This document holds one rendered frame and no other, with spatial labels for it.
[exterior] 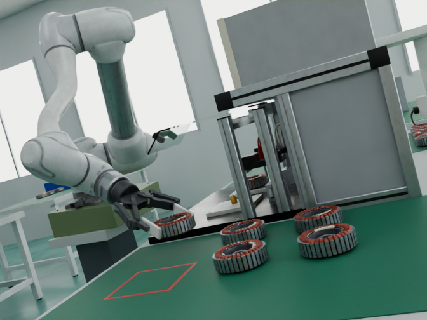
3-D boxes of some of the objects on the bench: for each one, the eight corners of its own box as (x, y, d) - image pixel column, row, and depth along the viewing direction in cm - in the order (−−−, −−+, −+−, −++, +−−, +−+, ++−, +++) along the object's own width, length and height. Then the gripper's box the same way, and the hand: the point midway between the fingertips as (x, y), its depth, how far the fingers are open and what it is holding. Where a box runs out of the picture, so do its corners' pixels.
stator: (361, 252, 91) (356, 232, 91) (300, 264, 93) (295, 245, 93) (355, 235, 102) (351, 218, 102) (300, 246, 104) (296, 230, 104)
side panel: (307, 217, 129) (276, 95, 126) (309, 214, 132) (278, 95, 129) (422, 196, 119) (391, 63, 117) (422, 193, 122) (390, 64, 119)
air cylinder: (284, 185, 173) (280, 170, 173) (288, 181, 180) (284, 166, 180) (298, 183, 171) (294, 167, 171) (302, 178, 178) (298, 163, 178)
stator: (220, 280, 97) (215, 261, 97) (213, 265, 108) (209, 249, 108) (274, 263, 98) (270, 245, 98) (262, 250, 109) (258, 234, 109)
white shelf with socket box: (374, 147, 223) (349, 47, 219) (375, 138, 257) (354, 51, 254) (459, 128, 210) (434, 21, 207) (448, 120, 245) (427, 29, 242)
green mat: (-15, 359, 90) (-16, 358, 90) (140, 248, 146) (140, 247, 146) (609, 291, 57) (609, 290, 57) (497, 182, 113) (497, 181, 113)
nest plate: (206, 217, 154) (205, 213, 154) (221, 206, 168) (220, 202, 168) (251, 208, 149) (251, 204, 149) (263, 197, 163) (262, 193, 163)
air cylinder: (269, 202, 151) (264, 185, 150) (274, 197, 158) (269, 180, 157) (284, 199, 149) (280, 181, 148) (290, 193, 156) (284, 176, 155)
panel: (302, 209, 130) (272, 96, 128) (328, 165, 192) (309, 89, 189) (305, 208, 130) (276, 96, 127) (332, 164, 191) (312, 88, 189)
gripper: (149, 191, 149) (205, 223, 137) (84, 216, 132) (142, 256, 120) (152, 169, 146) (209, 199, 134) (86, 192, 129) (144, 229, 117)
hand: (172, 223), depth 128 cm, fingers closed on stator, 11 cm apart
